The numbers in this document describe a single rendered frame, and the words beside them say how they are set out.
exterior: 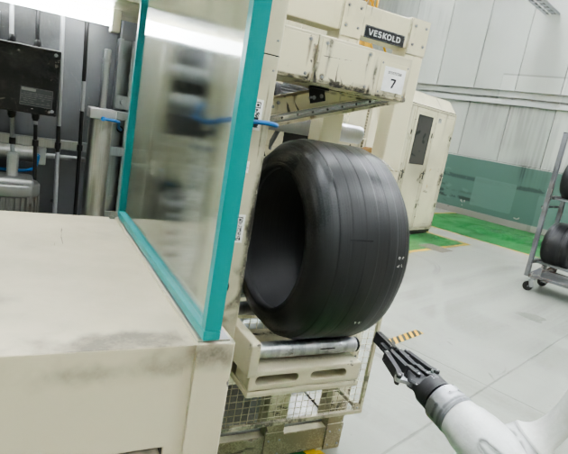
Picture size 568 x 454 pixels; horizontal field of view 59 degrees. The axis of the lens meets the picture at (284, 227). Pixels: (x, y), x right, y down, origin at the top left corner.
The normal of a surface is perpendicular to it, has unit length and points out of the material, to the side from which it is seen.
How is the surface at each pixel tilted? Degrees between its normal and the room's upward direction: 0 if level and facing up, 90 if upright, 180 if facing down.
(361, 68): 90
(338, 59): 90
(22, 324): 0
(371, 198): 53
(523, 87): 90
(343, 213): 63
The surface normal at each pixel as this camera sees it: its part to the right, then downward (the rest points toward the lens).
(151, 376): 0.44, 0.26
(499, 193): -0.69, 0.03
